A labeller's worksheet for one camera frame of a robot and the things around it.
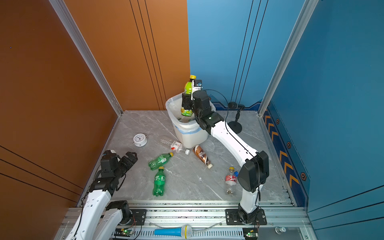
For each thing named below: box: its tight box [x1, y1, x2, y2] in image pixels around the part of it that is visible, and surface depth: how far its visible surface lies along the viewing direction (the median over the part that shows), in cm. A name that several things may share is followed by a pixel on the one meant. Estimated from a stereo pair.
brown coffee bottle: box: [192, 145, 213, 170], surface depth 93 cm
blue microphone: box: [153, 225, 193, 239], surface depth 69 cm
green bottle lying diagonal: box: [148, 152, 174, 171], surface depth 90 cm
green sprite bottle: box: [152, 166, 166, 197], surface depth 82 cm
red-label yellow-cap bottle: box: [225, 166, 237, 196], surface depth 82 cm
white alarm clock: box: [133, 133, 148, 147], surface depth 101 cm
